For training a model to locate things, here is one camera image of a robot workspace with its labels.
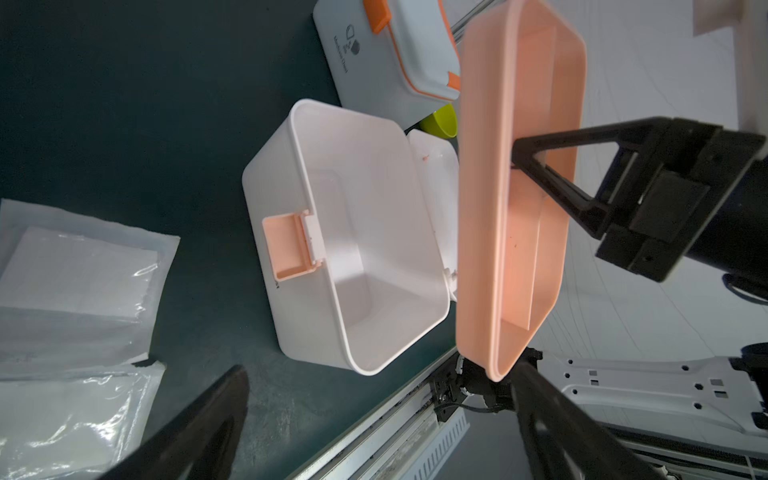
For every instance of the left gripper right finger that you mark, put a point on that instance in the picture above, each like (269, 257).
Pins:
(557, 435)

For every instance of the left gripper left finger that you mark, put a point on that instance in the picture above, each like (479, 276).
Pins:
(199, 443)

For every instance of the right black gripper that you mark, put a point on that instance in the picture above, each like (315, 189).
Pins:
(674, 188)

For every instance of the white gauze packet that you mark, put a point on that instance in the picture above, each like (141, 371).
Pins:
(76, 424)
(77, 292)

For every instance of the peach kit tray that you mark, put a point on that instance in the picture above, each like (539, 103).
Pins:
(524, 71)

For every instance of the white peach first aid kit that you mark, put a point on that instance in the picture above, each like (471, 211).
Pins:
(355, 221)

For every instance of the blue orange first aid kit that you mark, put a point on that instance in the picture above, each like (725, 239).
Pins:
(393, 59)

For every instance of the green bowl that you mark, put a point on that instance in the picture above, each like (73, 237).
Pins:
(442, 123)

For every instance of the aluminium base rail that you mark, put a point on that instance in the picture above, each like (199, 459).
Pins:
(403, 438)

